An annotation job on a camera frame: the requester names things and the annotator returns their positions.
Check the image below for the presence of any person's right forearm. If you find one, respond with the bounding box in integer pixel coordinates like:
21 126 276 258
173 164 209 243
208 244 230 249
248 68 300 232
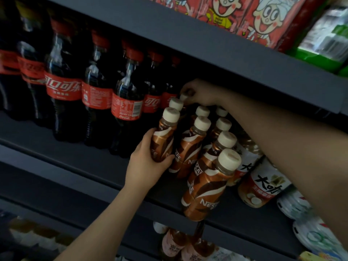
224 93 348 249

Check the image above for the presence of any tea bottle with white label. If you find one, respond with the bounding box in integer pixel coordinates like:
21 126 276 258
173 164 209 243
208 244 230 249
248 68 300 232
227 133 265 187
238 158 293 208

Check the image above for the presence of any person's left forearm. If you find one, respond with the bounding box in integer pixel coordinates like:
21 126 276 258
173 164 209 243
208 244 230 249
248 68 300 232
54 186 149 261

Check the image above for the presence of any brown coffee drink bottle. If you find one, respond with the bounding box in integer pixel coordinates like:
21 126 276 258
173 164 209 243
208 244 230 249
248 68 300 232
179 93 192 117
150 107 181 163

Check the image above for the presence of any dark grey shelf rack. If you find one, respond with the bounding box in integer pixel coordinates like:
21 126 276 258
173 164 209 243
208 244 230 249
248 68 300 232
0 0 348 261

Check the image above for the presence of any row of dark cola bottles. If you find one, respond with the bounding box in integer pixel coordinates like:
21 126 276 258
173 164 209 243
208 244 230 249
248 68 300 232
0 0 183 158

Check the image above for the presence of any pink drink bottle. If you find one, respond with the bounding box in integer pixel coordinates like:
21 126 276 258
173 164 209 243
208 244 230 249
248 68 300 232
181 236 218 261
160 228 191 261

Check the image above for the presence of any person's left hand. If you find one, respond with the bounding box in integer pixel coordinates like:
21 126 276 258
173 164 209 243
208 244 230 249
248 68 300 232
124 128 176 192

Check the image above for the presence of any pile of dim snack packets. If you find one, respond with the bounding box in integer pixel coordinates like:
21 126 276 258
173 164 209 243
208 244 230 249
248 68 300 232
7 217 77 257

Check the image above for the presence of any group of coffee bottles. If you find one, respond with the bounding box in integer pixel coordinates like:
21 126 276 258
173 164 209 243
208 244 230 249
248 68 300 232
168 98 242 222

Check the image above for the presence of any green and white packet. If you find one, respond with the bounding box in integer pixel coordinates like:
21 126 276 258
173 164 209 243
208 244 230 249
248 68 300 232
287 1 348 74

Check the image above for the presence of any person's right hand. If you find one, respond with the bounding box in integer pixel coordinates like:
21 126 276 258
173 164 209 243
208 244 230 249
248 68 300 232
180 79 232 107

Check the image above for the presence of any dark red snack pack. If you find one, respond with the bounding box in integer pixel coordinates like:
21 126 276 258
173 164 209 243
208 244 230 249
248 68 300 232
277 0 328 53

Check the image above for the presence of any red cartoon snack pack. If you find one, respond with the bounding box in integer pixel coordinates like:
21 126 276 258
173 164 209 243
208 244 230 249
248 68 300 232
197 0 255 33
151 0 202 18
237 0 308 49

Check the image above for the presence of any white bottle cap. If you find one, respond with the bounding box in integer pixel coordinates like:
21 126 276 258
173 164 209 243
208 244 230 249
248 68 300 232
153 221 169 234

